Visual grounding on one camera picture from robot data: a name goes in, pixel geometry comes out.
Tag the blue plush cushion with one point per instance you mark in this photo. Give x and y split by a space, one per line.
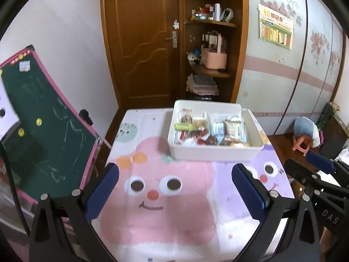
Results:
304 127

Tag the white plastic storage box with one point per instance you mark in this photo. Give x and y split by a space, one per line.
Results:
215 154

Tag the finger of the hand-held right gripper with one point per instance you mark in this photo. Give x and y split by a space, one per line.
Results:
319 160
298 169

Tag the black chalkboard knob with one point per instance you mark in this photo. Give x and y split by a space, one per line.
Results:
86 116

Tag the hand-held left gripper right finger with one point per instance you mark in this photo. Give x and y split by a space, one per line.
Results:
248 193

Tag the brown wooden door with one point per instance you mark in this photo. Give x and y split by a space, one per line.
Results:
141 46

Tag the light blue snack packet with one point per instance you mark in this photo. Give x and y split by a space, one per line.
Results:
218 127

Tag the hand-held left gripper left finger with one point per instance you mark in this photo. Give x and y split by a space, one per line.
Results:
105 191

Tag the black bag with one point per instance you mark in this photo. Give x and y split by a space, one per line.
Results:
335 144

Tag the green chalkboard with pink frame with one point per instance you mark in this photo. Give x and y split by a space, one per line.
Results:
43 147

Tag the wooden corner shelf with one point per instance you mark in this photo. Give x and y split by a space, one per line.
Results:
237 60

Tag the green snack packet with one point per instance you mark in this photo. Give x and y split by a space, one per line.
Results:
183 127

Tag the stack of folded towels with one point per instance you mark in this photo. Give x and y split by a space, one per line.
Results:
203 84

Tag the clear packet with red header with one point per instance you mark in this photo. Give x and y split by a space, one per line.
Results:
186 116

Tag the colourful wall poster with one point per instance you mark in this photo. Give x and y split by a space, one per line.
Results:
275 27

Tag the pale sliding door wardrobe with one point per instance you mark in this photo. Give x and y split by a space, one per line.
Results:
300 73

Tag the clear bag of dark snack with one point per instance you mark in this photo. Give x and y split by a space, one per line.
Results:
210 140

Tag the small plush toy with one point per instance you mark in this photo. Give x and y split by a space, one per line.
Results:
193 56

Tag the brown and white snack packet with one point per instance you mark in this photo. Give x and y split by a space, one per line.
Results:
233 129

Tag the white paper sheet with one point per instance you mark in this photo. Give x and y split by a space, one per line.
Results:
6 109

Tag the white bottle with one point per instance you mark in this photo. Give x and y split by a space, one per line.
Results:
217 12

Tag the clear packet of yellow cookie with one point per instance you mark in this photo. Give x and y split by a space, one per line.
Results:
200 123

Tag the cartoon printed tablecloth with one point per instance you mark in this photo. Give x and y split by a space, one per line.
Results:
169 223

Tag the pink plastic stool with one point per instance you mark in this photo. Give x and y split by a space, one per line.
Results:
301 144

